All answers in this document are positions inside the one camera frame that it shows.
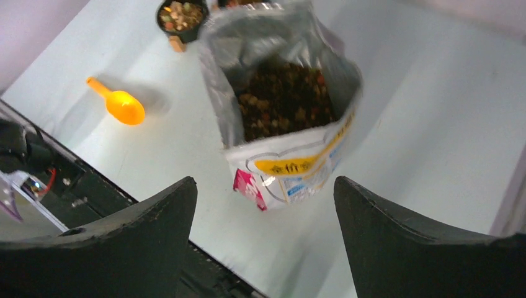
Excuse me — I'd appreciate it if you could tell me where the pet food kibble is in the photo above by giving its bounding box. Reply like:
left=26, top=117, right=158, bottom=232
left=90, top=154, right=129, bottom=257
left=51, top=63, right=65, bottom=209
left=236, top=63, right=338, bottom=142

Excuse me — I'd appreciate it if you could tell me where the pet food bag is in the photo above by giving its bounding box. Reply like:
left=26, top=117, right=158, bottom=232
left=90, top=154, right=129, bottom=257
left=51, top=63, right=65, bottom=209
left=199, top=1, right=362, bottom=210

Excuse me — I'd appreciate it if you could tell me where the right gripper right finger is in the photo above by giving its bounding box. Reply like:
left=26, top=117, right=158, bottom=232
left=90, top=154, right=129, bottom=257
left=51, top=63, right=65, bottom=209
left=333, top=176, right=525, bottom=297

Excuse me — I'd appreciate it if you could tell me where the black cat bowl fish print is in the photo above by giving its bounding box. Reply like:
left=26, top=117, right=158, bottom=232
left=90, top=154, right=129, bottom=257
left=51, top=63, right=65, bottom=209
left=156, top=0, right=209, bottom=53

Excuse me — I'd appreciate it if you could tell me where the orange plastic scoop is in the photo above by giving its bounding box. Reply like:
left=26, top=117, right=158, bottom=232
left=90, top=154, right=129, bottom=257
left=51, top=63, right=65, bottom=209
left=86, top=77, right=146, bottom=126

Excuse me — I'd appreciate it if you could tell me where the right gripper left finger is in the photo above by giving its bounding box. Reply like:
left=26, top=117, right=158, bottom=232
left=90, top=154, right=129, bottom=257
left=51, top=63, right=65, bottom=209
left=1, top=177, right=197, bottom=297

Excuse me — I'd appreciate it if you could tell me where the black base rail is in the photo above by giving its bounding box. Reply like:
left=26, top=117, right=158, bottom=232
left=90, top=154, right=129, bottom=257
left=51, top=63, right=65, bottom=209
left=1, top=102, right=261, bottom=297

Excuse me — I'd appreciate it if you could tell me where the black cat bowl paw print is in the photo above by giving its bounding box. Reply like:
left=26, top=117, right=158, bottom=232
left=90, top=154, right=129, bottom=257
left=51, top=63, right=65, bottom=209
left=212, top=0, right=269, bottom=10

